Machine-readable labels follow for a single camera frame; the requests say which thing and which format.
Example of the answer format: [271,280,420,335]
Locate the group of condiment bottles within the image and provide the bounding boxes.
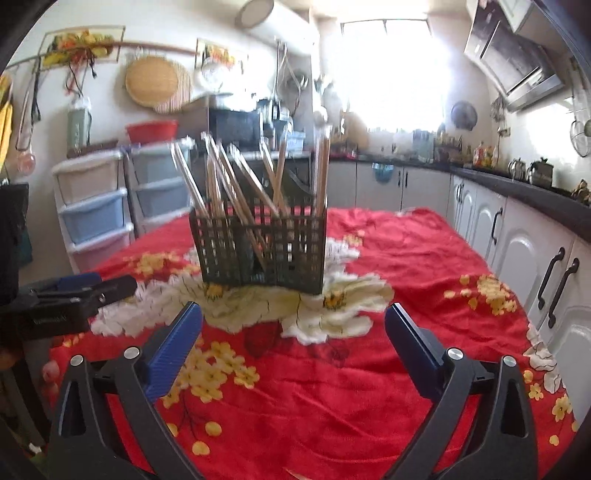
[471,141,499,168]

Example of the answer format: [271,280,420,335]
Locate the woven straw mat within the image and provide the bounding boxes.
[152,62,195,115]

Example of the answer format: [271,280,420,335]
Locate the small round fan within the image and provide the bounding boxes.
[451,102,478,130]

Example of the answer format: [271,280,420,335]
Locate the black range hood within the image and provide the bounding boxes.
[464,0,566,112]

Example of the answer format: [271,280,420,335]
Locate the flower wall picture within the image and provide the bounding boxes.
[39,30,125,65]

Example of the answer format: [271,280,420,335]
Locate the green hanging bag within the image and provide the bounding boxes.
[67,99,93,151]

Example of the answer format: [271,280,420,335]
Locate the fruit wall picture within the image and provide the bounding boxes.
[196,38,243,70]

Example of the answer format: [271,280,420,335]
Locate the teal knife holder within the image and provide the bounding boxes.
[412,129,435,162]

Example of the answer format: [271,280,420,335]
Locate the pastel drawer tower blue top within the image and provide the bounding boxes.
[124,143,195,236]

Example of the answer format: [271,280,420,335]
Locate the black kitchen countertop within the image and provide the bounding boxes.
[323,154,591,241]

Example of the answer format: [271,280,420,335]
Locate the white base cabinets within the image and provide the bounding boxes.
[323,161,591,416]

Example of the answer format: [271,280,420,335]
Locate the black microwave oven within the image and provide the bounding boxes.
[209,108,264,149]

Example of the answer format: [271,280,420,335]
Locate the red floral blanket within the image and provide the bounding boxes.
[46,207,580,480]

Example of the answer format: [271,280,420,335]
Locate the black plastic utensil basket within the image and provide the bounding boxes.
[189,166,329,295]

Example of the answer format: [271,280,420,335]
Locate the wooden cutting board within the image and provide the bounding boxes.
[342,111,370,147]

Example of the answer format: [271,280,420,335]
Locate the white upper cabinet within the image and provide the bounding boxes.
[494,0,555,33]

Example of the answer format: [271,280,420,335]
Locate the row of hanging kitchen utensils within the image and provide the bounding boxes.
[570,99,591,155]

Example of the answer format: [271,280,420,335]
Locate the pastel drawer tower beige top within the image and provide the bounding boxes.
[52,157,134,273]

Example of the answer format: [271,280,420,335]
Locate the wooden rolling pin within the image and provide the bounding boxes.
[111,39,200,56]

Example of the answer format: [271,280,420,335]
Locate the bunch of wooden chopsticks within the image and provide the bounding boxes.
[171,127,333,273]

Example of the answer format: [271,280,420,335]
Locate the kitchen window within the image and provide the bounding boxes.
[339,18,444,134]

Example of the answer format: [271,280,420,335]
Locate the white plastic colander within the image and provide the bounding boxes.
[194,58,227,90]

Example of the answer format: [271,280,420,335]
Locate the red plastic basin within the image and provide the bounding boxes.
[126,121,179,144]

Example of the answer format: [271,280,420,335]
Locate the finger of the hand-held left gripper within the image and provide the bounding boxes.
[28,272,103,296]
[69,276,139,308]

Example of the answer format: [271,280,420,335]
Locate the white water heater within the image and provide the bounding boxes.
[235,0,319,44]

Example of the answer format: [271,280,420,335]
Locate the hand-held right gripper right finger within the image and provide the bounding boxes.
[384,302,540,480]

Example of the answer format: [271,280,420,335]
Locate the round bamboo tray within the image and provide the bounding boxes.
[124,58,180,104]

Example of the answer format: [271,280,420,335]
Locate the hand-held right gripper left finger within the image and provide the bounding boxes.
[46,301,206,480]

